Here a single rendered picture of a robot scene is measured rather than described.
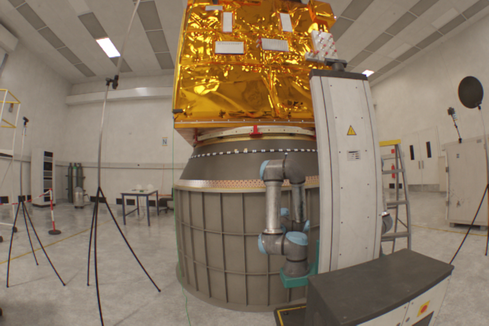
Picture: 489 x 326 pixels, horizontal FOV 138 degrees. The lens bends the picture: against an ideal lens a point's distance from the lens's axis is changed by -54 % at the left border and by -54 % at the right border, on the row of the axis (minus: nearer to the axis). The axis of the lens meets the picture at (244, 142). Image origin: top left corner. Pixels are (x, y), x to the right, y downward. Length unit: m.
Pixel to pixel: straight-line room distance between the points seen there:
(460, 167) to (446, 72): 5.26
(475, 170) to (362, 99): 3.17
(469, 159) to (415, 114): 5.67
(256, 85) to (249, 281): 1.89
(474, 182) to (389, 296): 3.39
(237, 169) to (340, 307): 1.41
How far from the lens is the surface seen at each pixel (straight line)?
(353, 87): 1.12
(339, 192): 0.97
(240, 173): 1.75
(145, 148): 7.89
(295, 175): 1.10
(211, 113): 1.98
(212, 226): 1.85
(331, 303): 0.74
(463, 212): 4.18
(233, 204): 1.72
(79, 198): 7.91
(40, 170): 7.95
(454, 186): 4.17
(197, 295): 2.28
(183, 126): 2.01
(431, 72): 9.11
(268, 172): 1.11
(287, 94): 2.17
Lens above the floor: 1.29
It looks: 9 degrees up
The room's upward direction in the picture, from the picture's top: 2 degrees counter-clockwise
